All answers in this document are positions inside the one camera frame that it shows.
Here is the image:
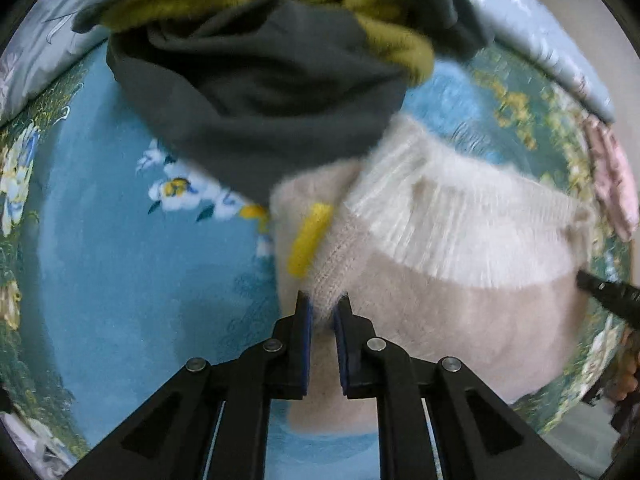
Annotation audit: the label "patterned cloth clutter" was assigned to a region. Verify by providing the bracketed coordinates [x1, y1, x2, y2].
[0, 407, 68, 478]

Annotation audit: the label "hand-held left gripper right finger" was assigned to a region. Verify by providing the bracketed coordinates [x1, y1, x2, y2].
[332, 295, 576, 480]

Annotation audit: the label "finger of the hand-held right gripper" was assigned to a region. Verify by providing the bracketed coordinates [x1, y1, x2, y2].
[577, 270, 640, 332]

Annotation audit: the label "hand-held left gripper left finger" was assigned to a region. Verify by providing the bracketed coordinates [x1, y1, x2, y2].
[62, 290, 313, 480]

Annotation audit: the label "olive green garment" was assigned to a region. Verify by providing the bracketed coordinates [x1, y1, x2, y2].
[100, 0, 436, 86]

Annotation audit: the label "pink crumpled cloth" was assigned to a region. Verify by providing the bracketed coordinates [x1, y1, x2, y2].
[581, 114, 635, 242]

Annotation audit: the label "teal floral bed sheet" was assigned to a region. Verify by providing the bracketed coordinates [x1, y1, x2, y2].
[0, 45, 632, 480]

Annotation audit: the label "beige fuzzy sweater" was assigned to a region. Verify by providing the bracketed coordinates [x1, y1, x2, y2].
[270, 112, 598, 433]

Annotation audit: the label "person's right hand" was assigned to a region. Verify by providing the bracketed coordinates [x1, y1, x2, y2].
[612, 330, 640, 402]

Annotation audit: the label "dark grey garment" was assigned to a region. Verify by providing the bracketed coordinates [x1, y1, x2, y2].
[72, 0, 496, 206]

